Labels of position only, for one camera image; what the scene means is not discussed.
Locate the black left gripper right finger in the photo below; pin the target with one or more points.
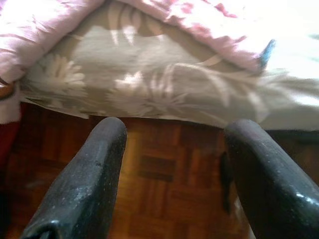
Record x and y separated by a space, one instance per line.
271 189

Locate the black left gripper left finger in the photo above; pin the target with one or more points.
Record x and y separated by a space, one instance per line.
82 189

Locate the beige floral bed sheet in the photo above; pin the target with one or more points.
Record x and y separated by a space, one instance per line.
149 82

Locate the pink cartoon print quilt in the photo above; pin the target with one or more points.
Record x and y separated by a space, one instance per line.
37 32

